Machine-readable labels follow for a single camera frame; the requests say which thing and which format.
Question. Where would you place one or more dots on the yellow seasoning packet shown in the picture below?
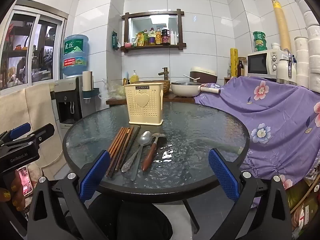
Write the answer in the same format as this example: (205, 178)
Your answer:
(138, 40)

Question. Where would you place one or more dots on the tall stack of yellow cups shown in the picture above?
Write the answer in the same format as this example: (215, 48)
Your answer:
(281, 25)

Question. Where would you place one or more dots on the bunch of wooden chopsticks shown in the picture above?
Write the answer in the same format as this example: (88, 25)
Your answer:
(119, 151)

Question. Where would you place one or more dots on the yellow green sack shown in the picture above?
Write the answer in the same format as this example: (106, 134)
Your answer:
(305, 205)

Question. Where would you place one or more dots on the pink bowl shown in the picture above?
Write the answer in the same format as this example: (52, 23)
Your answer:
(128, 45)

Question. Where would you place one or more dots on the small clear bottle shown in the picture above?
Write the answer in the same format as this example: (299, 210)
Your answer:
(229, 71)

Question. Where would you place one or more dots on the white paper cup tube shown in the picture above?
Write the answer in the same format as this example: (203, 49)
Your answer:
(87, 80)

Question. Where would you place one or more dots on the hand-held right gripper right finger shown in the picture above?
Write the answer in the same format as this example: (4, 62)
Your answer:
(222, 172)

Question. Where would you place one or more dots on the stacks of white paper bowls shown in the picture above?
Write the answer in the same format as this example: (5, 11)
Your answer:
(311, 50)

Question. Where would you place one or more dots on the purple label oil bottle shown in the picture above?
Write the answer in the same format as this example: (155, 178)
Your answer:
(152, 38)

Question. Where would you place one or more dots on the cream plastic utensil holder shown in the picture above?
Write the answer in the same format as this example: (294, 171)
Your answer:
(145, 102)

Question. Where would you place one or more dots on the smartphone with pink screen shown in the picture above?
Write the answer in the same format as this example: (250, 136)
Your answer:
(25, 181)

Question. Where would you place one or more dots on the bronze faucet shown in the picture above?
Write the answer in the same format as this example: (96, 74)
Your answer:
(164, 73)

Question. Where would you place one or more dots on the green yellow bottle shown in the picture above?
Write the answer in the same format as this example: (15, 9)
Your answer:
(145, 38)

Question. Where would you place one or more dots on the green hanging packet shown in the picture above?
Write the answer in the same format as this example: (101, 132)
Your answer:
(115, 41)

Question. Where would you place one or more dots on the yellow wrap roll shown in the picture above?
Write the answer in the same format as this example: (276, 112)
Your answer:
(234, 63)

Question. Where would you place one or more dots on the clear plastic bag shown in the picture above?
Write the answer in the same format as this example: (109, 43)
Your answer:
(113, 91)

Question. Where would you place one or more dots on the small wooden box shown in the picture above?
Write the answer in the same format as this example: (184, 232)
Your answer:
(228, 80)

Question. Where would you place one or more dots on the person's black trousers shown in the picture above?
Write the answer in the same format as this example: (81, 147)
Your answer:
(135, 222)

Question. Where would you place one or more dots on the amber sauce bottle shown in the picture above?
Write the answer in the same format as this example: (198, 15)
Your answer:
(158, 38)

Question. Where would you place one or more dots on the dark chopstick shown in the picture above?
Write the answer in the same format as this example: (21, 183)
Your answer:
(137, 163)
(127, 151)

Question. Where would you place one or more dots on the person's left hand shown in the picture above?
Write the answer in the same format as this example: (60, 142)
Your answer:
(11, 192)

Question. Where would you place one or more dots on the white microwave oven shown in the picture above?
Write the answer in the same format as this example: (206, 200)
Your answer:
(260, 63)

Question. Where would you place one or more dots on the dark soy sauce bottle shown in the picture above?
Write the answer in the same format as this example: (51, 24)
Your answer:
(165, 37)

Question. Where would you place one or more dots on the beige cloth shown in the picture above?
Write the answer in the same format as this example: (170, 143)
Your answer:
(32, 120)

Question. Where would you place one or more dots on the brown white rice cooker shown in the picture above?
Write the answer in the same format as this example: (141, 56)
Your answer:
(203, 75)

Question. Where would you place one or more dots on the grey water dispenser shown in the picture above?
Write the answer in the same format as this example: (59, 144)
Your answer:
(66, 100)

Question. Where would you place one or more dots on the teal wall holder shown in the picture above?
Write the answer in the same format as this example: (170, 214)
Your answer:
(91, 93)

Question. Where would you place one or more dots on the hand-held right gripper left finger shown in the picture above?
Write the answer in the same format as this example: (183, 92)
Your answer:
(96, 173)

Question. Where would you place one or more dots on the sliding aluminium window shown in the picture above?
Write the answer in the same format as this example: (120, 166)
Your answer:
(35, 50)

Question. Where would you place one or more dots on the dark wooden wall shelf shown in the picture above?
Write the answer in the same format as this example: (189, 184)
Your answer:
(153, 47)

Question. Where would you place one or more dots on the white squeeze bottle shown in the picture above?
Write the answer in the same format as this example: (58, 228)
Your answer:
(172, 38)
(177, 38)

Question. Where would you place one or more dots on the cream pot with glass lid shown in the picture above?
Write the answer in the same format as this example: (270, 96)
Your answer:
(185, 90)

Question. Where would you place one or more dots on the brown glass bottle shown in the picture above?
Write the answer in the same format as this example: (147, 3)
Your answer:
(241, 68)

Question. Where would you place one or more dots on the yellow soap bottle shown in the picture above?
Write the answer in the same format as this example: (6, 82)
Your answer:
(134, 78)

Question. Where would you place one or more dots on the light blue plastic tool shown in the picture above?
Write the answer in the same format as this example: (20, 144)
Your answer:
(126, 78)

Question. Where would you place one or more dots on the white thermos kettle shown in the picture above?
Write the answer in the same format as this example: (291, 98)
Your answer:
(283, 68)

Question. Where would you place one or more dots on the woven pattern basin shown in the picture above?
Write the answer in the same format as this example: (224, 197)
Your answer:
(166, 87)

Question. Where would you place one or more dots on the blue water jug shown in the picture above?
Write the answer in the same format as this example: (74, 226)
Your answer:
(75, 55)

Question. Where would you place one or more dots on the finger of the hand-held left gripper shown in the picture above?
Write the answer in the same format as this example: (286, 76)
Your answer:
(20, 129)
(43, 132)

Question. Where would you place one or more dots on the purple floral cloth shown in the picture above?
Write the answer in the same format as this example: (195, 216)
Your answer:
(270, 120)

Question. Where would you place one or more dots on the white jar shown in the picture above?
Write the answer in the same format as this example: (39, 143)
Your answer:
(275, 46)

